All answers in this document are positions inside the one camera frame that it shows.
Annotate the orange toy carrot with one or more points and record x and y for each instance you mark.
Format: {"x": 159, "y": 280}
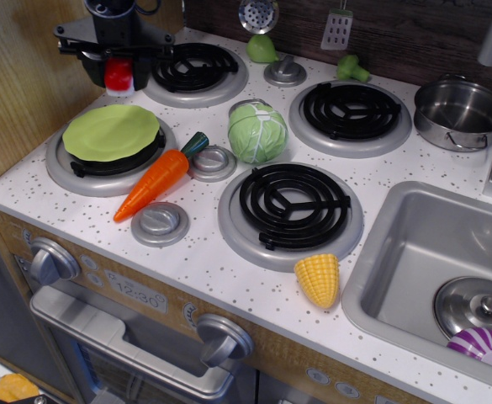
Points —
{"x": 166, "y": 171}

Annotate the grey sink basin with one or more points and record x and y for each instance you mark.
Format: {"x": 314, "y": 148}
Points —
{"x": 418, "y": 237}

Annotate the black burner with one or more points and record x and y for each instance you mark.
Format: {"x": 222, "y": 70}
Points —
{"x": 276, "y": 214}
{"x": 198, "y": 76}
{"x": 58, "y": 164}
{"x": 349, "y": 119}

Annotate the grey stove knob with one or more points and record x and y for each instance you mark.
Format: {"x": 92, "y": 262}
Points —
{"x": 285, "y": 73}
{"x": 160, "y": 224}
{"x": 212, "y": 164}

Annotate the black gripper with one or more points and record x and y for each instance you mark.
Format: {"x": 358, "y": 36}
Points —
{"x": 115, "y": 28}

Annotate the front left black burner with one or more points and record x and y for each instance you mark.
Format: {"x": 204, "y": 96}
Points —
{"x": 58, "y": 164}

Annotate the yellow toy corn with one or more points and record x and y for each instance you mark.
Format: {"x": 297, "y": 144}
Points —
{"x": 318, "y": 277}

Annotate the front grey stove knob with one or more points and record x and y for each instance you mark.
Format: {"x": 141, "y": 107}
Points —
{"x": 160, "y": 224}

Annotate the green toy pear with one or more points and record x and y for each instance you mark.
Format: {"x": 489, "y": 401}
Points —
{"x": 261, "y": 49}

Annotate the green toy cabbage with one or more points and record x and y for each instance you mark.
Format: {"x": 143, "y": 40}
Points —
{"x": 257, "y": 133}

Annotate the red white toy sushi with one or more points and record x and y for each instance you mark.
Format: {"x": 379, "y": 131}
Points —
{"x": 118, "y": 77}

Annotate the right oven dial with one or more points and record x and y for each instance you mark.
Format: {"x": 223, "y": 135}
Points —
{"x": 223, "y": 339}

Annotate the small steel pot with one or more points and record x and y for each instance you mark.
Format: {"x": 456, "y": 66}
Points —
{"x": 454, "y": 114}

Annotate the back grey stove knob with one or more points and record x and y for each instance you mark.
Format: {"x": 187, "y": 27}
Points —
{"x": 285, "y": 73}

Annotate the grey oven door handle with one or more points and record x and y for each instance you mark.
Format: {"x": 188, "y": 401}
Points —
{"x": 104, "y": 333}

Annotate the oven dial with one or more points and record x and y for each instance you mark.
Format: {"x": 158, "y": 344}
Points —
{"x": 223, "y": 339}
{"x": 51, "y": 262}

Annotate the back right black burner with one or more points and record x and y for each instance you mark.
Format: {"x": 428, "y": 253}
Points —
{"x": 349, "y": 119}

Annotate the green toy broccoli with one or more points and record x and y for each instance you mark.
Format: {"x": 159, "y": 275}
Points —
{"x": 348, "y": 68}

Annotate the left oven dial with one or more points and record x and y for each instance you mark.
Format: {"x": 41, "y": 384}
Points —
{"x": 51, "y": 262}

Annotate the front right black burner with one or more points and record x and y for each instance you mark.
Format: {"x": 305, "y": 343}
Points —
{"x": 276, "y": 214}

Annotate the hanging perforated ladle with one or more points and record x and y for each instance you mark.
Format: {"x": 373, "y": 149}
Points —
{"x": 258, "y": 16}

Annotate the middle grey stove knob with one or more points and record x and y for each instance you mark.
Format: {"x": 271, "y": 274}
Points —
{"x": 212, "y": 164}

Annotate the orange object bottom left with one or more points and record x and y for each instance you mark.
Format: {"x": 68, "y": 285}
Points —
{"x": 15, "y": 387}

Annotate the purple white toy onion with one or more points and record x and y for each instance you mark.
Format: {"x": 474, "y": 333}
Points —
{"x": 474, "y": 342}

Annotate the back left black burner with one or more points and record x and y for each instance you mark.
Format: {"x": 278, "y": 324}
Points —
{"x": 198, "y": 76}

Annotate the steel pot lid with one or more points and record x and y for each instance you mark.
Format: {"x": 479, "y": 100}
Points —
{"x": 462, "y": 303}

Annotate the light green toy plate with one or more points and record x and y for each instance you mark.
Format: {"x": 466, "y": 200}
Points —
{"x": 110, "y": 133}

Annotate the oven clock display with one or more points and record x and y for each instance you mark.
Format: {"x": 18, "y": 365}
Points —
{"x": 137, "y": 291}

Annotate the hanging slotted spatula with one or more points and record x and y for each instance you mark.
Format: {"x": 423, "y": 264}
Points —
{"x": 338, "y": 28}

